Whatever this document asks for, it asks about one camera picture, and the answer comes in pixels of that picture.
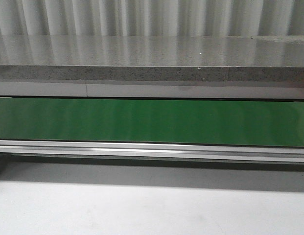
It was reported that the green conveyor belt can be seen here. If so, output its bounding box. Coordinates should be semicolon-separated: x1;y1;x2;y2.
0;97;304;147

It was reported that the grey granite counter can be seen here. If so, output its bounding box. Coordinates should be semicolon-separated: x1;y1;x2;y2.
0;34;304;99

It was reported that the white curtain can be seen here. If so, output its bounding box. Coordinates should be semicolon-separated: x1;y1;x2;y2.
0;0;304;36

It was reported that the aluminium conveyor frame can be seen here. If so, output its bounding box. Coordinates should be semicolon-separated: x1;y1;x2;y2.
0;140;304;164

